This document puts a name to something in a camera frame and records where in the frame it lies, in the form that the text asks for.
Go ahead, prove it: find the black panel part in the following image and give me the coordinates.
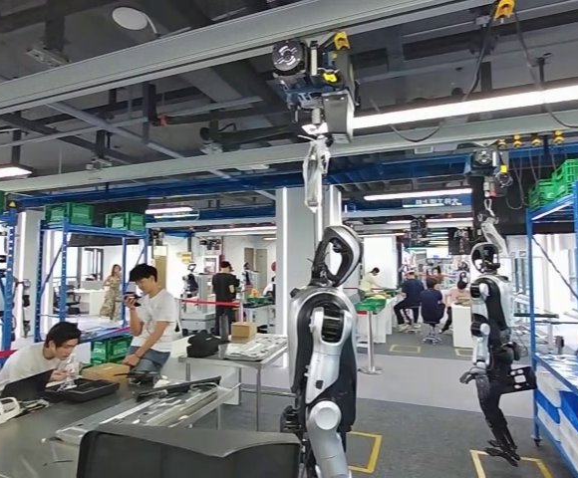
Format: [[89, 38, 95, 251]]
[[76, 421, 302, 478]]

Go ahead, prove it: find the long black part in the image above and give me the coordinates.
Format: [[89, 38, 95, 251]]
[[134, 375, 223, 403]]

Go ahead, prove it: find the silver sheet metal part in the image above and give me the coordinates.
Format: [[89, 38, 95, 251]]
[[55, 382, 233, 446]]

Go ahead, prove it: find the steel workbench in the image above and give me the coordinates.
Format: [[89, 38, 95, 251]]
[[0, 365, 235, 478]]

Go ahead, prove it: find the person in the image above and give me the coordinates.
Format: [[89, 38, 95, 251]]
[[440, 277, 471, 332], [212, 261, 241, 338], [121, 263, 179, 374], [0, 322, 82, 397], [99, 263, 122, 323], [358, 267, 382, 298], [394, 270, 425, 333], [420, 277, 446, 328]]

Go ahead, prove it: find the small cardboard box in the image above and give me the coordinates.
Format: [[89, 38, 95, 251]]
[[230, 321, 259, 342]]

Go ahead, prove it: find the grey tray with parts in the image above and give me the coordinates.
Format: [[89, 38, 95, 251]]
[[224, 334, 289, 363]]

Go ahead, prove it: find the green-top table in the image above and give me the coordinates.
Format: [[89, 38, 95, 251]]
[[354, 297, 388, 345]]

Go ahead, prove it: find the silver black humanoid robot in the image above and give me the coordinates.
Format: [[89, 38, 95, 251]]
[[460, 240, 538, 468], [280, 224, 365, 478]]

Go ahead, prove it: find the black bag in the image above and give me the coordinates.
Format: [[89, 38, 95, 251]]
[[187, 330, 224, 359]]

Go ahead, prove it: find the grey metal table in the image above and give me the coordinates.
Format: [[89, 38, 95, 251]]
[[178, 336, 289, 433]]

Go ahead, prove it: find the flat cardboard box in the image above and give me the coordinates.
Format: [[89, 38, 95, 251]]
[[80, 362, 130, 384]]

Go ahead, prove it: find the white round ceiling fixture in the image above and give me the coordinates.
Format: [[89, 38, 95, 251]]
[[111, 6, 149, 32]]

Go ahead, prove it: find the black plastic tray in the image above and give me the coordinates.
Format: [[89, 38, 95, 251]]
[[45, 377, 120, 405]]

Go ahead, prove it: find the black laptop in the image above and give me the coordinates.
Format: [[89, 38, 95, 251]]
[[0, 368, 56, 402]]

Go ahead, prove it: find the white hoist strap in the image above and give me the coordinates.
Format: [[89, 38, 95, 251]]
[[301, 134, 331, 214], [478, 197, 509, 255]]

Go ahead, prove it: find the overhead rail hoist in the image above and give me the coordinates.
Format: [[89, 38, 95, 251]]
[[271, 31, 357, 143], [468, 145, 512, 199]]

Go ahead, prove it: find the grey overhead rail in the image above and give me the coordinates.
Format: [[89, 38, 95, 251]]
[[0, 112, 578, 194], [0, 0, 494, 123]]

